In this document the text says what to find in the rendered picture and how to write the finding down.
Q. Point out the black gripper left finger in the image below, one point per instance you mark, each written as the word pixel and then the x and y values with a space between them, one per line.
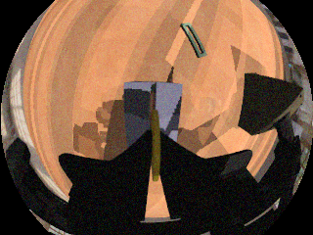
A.
pixel 128 173

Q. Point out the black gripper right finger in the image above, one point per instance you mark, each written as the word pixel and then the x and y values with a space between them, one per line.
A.
pixel 182 172

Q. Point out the gold coin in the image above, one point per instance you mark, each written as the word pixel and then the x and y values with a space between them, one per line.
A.
pixel 156 145

